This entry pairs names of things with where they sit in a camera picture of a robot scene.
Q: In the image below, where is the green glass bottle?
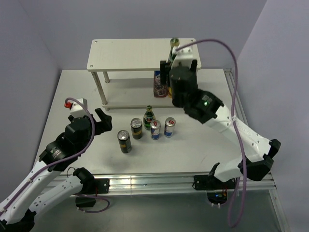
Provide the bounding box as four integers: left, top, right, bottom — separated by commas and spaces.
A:
143, 105, 155, 130
168, 37, 180, 64

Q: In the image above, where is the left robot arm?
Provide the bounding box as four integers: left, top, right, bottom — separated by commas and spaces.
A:
0, 108, 112, 232

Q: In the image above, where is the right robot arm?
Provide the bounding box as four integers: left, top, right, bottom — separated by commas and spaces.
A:
160, 59, 281, 190

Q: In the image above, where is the white two-tier shelf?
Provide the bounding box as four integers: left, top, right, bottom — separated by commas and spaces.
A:
86, 38, 201, 112

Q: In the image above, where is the yellow pineapple juice carton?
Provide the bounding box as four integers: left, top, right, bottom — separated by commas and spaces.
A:
168, 87, 172, 98

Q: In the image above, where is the purple grape juice carton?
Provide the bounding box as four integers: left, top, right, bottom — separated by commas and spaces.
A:
153, 71, 167, 98

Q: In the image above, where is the black can front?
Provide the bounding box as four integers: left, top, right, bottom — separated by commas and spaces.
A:
117, 130, 132, 154

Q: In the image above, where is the black can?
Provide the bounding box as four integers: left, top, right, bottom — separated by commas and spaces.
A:
130, 118, 142, 140
117, 130, 132, 154

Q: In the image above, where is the black can rear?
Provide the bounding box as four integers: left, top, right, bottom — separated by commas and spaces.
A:
130, 118, 142, 140

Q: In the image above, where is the blue silver can right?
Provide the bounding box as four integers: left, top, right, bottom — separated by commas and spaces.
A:
164, 117, 176, 137

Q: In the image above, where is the blue silver can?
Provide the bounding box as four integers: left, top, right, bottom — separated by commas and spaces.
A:
164, 117, 176, 137
150, 119, 161, 140

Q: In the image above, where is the blue silver can left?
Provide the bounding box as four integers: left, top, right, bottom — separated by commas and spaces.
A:
150, 119, 161, 140

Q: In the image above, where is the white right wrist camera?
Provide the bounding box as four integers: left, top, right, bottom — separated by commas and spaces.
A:
171, 46, 193, 69

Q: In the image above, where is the aluminium right side rail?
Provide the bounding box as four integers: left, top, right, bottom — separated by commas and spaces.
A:
223, 68, 290, 232

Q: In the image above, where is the aluminium front rail frame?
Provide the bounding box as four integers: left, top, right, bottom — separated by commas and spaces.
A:
42, 172, 277, 196

